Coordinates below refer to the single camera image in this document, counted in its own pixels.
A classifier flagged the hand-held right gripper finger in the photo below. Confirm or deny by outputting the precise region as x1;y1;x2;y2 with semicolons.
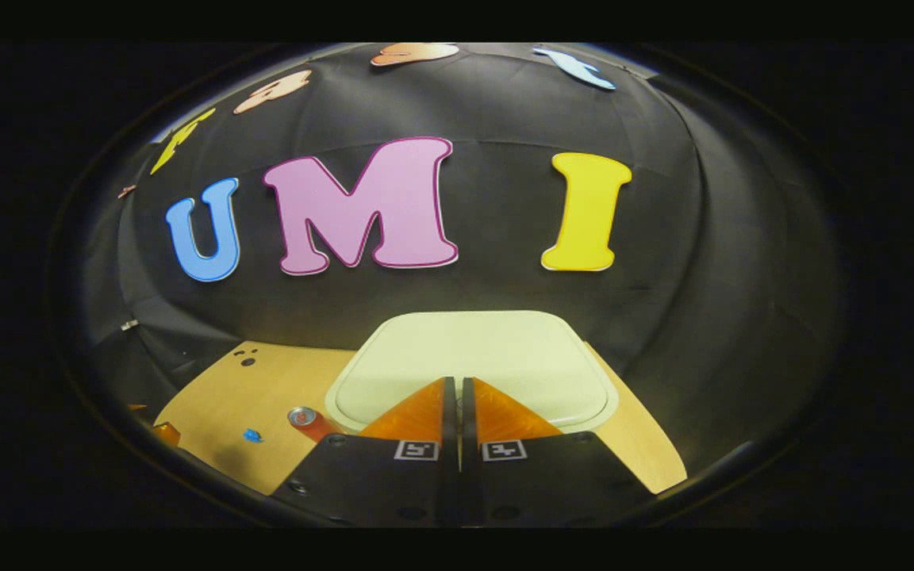
461;377;656;528
273;377;458;528

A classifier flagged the pale green desktop garbage bin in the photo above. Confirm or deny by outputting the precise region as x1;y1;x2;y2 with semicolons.
325;310;619;435

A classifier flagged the orange pop can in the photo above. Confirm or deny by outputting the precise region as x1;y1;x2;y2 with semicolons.
287;406;343;443

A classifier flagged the wooden desktop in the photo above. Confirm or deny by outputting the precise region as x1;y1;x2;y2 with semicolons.
154;343;688;496

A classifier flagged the black backdrop cloth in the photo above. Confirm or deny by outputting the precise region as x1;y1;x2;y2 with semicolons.
76;44;839;477

